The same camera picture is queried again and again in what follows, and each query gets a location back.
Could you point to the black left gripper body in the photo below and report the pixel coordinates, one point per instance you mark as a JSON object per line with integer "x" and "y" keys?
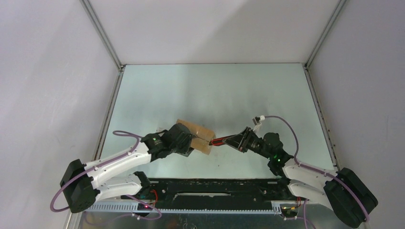
{"x": 182, "y": 148}

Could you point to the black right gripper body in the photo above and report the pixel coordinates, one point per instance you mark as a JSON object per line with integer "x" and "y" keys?
{"x": 250, "y": 142}

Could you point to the red black utility knife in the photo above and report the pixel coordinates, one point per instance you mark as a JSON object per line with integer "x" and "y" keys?
{"x": 219, "y": 141}

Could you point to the brown cardboard express box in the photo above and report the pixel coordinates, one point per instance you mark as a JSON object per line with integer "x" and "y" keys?
{"x": 201, "y": 136}

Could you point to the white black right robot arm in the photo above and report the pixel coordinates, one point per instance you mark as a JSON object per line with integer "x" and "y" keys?
{"x": 341, "y": 191}

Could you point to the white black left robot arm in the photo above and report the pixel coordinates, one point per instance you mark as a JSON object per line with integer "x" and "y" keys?
{"x": 84, "y": 184}

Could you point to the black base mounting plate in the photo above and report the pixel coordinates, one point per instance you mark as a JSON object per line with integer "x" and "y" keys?
{"x": 216, "y": 193}

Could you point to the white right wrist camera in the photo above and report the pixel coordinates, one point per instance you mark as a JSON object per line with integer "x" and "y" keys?
{"x": 258, "y": 122}

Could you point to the grey cable duct rail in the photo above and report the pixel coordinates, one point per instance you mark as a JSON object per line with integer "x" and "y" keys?
{"x": 135, "y": 207}

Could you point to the aluminium frame post right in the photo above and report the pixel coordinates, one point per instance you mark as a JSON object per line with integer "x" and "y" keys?
{"x": 325, "y": 32}

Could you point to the aluminium frame post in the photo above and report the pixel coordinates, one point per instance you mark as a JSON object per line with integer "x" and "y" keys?
{"x": 325, "y": 32}
{"x": 100, "y": 30}

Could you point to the aluminium frame post left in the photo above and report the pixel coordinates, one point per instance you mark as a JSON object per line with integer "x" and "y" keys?
{"x": 100, "y": 30}

